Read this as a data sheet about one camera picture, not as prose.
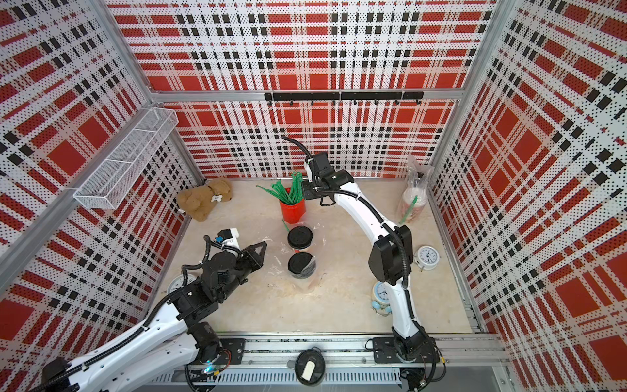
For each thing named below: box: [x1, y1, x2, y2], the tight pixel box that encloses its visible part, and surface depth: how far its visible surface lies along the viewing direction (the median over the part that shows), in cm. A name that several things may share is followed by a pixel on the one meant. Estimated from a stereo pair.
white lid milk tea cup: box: [400, 187, 427, 223], surface depth 92 cm
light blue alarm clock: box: [370, 280, 393, 317], surface depth 82 cm
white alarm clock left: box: [166, 273, 184, 294], surface depth 86 cm
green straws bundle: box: [255, 171, 305, 205], surface depth 98 cm
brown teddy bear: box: [176, 178, 233, 223], surface depth 107 cm
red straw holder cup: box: [270, 177, 305, 205], surface depth 98 cm
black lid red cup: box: [287, 225, 314, 250], surface depth 82 cm
